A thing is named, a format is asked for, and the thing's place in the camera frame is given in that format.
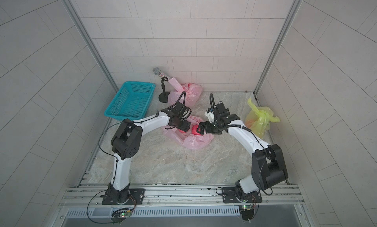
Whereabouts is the right circuit board with cables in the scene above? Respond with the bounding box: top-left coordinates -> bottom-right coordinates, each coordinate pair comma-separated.
239,204 -> 255,222

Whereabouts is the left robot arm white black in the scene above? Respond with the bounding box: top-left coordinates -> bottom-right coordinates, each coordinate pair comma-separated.
101,92 -> 191,205

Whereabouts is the microphone on black stand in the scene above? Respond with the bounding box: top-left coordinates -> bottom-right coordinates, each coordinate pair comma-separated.
153,68 -> 170,103

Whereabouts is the circuit board with cables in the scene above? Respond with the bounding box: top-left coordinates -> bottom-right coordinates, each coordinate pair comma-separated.
111,208 -> 133,224
239,204 -> 255,222

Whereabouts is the aluminium rail frame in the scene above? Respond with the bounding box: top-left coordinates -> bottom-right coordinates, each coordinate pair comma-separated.
51,183 -> 314,227

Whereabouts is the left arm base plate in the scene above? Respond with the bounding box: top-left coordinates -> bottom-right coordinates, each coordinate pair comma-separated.
100,187 -> 145,205

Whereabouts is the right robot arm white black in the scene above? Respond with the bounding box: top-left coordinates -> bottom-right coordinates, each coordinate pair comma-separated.
196,93 -> 288,202

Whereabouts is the pink plastic bag back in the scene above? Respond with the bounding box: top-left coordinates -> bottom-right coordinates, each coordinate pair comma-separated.
167,77 -> 204,108

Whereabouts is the pink plastic bag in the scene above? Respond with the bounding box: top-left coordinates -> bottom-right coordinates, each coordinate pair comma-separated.
167,77 -> 204,108
163,116 -> 214,150

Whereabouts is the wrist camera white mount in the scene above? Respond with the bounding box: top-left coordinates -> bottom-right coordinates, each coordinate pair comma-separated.
161,104 -> 186,117
205,108 -> 215,123

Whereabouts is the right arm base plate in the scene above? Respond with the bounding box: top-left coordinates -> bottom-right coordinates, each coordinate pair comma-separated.
216,187 -> 263,204

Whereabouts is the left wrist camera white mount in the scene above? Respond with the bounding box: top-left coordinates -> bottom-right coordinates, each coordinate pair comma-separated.
161,104 -> 186,117

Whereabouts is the yellow-green plastic bag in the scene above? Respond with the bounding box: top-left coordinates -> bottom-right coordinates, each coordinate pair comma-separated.
244,98 -> 281,139

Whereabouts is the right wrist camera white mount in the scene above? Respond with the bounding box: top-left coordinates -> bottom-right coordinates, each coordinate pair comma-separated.
205,108 -> 215,123

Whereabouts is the red apple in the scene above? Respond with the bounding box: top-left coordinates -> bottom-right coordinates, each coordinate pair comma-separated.
191,125 -> 201,135

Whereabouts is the left circuit board with cables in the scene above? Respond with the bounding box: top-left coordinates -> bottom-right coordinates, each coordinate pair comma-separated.
111,208 -> 133,224

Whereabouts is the teal plastic basket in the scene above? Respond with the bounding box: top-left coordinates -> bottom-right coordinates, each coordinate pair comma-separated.
104,81 -> 156,121

